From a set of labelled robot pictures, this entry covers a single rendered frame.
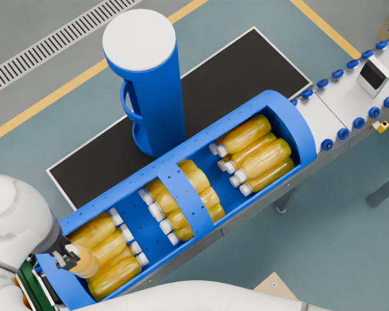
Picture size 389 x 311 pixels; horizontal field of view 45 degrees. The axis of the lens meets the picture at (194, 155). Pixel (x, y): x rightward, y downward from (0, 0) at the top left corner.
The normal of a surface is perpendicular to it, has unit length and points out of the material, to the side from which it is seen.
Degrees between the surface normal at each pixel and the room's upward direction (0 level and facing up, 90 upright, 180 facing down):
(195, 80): 0
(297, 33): 0
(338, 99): 0
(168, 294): 23
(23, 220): 75
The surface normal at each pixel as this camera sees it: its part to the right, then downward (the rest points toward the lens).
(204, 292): -0.11, -0.69
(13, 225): 0.67, 0.48
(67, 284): 0.22, -0.01
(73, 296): 0.36, 0.22
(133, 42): -0.02, -0.37
